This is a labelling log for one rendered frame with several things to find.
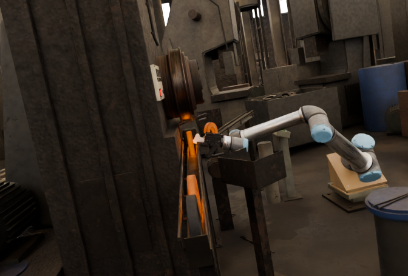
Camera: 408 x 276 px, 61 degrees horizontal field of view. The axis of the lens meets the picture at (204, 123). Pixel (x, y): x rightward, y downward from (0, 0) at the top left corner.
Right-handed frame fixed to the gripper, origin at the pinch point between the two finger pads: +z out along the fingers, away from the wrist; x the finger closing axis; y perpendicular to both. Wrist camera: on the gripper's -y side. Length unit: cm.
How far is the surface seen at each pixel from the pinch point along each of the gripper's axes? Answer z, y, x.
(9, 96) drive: 129, 11, -26
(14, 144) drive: 123, -23, -26
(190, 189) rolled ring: 0, -1, 97
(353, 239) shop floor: -106, -44, 21
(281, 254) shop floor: -63, -58, 22
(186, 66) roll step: 9.2, 46.4, 14.2
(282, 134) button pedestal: -74, 5, -56
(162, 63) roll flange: 23, 46, 14
